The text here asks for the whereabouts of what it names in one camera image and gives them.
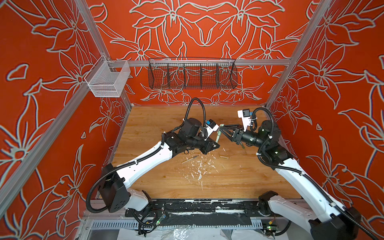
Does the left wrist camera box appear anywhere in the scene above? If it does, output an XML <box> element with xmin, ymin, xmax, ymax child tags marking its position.
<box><xmin>205</xmin><ymin>119</ymin><xmax>219</xmax><ymax>137</ymax></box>

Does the clear mesh bin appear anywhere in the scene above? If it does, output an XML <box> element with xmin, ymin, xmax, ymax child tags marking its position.
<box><xmin>85</xmin><ymin>55</ymin><xmax>131</xmax><ymax>98</ymax></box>

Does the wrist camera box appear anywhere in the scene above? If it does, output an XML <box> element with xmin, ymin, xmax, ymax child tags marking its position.
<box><xmin>205</xmin><ymin>119</ymin><xmax>219</xmax><ymax>137</ymax></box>
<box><xmin>237</xmin><ymin>109</ymin><xmax>254</xmax><ymax>132</ymax></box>

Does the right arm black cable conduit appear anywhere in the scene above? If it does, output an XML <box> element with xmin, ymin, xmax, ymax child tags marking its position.
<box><xmin>250</xmin><ymin>107</ymin><xmax>382</xmax><ymax>240</ymax></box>

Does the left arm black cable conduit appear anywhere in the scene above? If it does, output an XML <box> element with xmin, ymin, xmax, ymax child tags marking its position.
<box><xmin>85</xmin><ymin>97</ymin><xmax>208</xmax><ymax>214</ymax></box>

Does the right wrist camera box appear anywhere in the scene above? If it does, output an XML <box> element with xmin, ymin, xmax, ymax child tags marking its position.
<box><xmin>237</xmin><ymin>109</ymin><xmax>254</xmax><ymax>132</ymax></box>

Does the black wire basket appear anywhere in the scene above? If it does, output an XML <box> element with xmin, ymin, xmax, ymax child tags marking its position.
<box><xmin>148</xmin><ymin>57</ymin><xmax>238</xmax><ymax>90</ymax></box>

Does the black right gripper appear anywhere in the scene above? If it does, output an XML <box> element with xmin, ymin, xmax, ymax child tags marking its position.
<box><xmin>220</xmin><ymin>123</ymin><xmax>271</xmax><ymax>151</ymax></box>

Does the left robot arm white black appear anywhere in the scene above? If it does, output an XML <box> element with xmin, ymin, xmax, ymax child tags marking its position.
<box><xmin>96</xmin><ymin>118</ymin><xmax>220</xmax><ymax>213</ymax></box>

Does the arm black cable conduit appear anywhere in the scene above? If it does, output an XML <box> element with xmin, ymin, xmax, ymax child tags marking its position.
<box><xmin>85</xmin><ymin>97</ymin><xmax>208</xmax><ymax>214</ymax></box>
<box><xmin>250</xmin><ymin>107</ymin><xmax>382</xmax><ymax>240</ymax></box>

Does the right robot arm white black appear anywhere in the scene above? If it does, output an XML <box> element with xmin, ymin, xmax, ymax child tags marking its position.
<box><xmin>220</xmin><ymin>120</ymin><xmax>361</xmax><ymax>240</ymax></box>

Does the white cable duct strip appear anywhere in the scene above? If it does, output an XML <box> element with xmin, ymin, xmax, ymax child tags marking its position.
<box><xmin>89</xmin><ymin>219</ymin><xmax>263</xmax><ymax>230</ymax></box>

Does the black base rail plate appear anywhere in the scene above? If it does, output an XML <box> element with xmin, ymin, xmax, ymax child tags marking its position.
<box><xmin>135</xmin><ymin>199</ymin><xmax>280</xmax><ymax>218</ymax></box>

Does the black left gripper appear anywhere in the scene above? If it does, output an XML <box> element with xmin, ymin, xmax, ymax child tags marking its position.
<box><xmin>186</xmin><ymin>131</ymin><xmax>220</xmax><ymax>154</ymax></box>

